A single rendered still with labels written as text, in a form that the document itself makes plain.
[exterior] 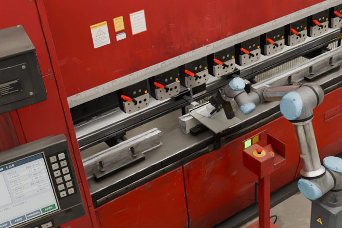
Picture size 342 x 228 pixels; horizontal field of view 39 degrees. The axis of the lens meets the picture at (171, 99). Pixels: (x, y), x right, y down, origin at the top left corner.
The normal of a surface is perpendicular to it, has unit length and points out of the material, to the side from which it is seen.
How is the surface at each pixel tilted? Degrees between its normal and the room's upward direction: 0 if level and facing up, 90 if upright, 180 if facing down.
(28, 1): 90
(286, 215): 0
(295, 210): 0
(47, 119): 90
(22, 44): 0
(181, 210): 90
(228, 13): 90
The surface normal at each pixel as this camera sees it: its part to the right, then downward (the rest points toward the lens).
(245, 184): 0.53, 0.42
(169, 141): -0.10, -0.86
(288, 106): -0.84, 0.24
